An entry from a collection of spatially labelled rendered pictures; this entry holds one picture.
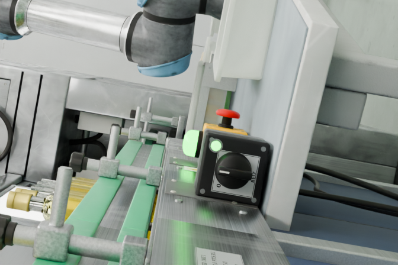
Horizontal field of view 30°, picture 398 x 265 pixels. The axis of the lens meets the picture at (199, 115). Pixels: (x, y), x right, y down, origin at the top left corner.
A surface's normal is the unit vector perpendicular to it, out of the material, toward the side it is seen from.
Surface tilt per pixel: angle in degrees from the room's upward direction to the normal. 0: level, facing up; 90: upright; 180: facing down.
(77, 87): 90
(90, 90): 90
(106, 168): 90
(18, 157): 90
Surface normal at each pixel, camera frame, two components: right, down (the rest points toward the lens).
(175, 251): 0.18, -0.98
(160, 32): -0.25, 0.38
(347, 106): -0.03, 0.32
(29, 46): 0.03, 0.06
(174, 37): 0.27, 0.44
